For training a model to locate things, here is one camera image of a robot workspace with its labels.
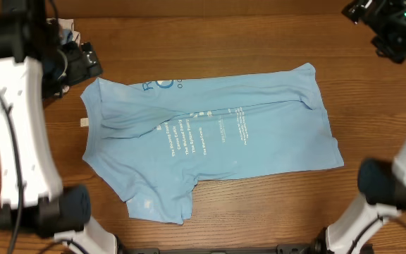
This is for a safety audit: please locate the light blue t-shirt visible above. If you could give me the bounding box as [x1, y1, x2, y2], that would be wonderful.
[81, 63, 344, 224]

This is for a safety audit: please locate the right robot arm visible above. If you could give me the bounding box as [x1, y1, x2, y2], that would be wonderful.
[294, 0, 406, 254]

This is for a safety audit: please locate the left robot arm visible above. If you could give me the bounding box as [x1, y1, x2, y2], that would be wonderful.
[0, 1, 123, 253]

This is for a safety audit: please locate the folded white cloth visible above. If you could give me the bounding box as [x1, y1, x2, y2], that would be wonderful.
[57, 18, 82, 93]

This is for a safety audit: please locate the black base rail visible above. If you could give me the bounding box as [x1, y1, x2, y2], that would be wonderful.
[122, 243, 311, 254]

